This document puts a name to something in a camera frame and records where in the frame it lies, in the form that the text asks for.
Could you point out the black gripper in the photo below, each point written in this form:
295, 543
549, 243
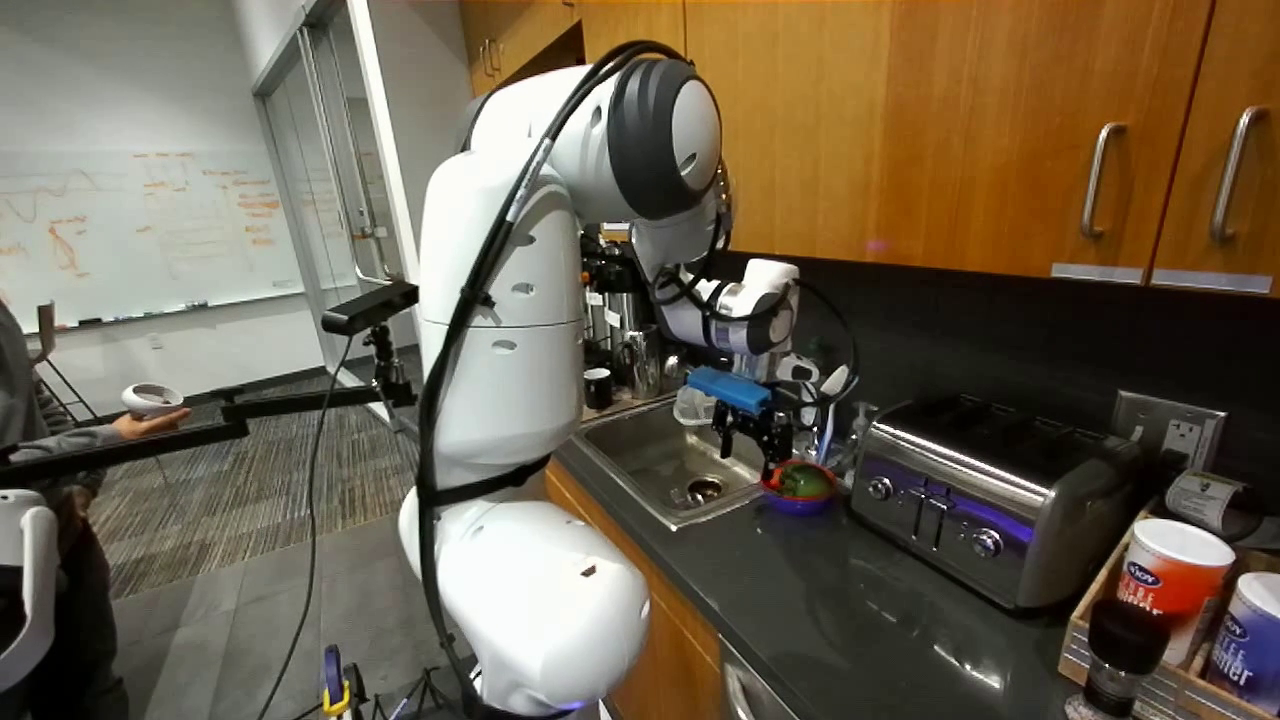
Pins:
774, 432

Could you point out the green bell pepper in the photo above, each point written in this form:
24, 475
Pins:
804, 483

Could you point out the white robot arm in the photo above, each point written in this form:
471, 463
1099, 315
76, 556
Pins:
539, 611

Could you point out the black pepper grinder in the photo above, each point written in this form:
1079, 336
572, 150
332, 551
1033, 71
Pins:
1126, 650

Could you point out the red and blue bowl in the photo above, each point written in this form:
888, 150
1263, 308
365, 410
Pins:
798, 505

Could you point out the stainless steel sink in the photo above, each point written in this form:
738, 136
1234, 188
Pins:
668, 468

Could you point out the silver four-slot toaster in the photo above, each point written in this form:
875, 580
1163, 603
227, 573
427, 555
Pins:
1006, 503

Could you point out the wooden cabinet door right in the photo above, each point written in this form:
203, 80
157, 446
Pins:
1019, 136

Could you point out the red white container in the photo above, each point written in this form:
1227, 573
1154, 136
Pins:
1173, 568

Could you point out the wooden condiment box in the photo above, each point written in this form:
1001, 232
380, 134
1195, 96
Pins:
1173, 688

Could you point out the blue white container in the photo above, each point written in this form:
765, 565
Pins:
1245, 650

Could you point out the white whiteboard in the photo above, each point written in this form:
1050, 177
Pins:
134, 170

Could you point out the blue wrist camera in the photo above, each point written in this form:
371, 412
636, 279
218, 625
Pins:
730, 389

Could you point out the black camera on stand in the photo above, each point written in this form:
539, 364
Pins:
371, 308

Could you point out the wall power outlet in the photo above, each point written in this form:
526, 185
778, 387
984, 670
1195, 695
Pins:
1169, 425

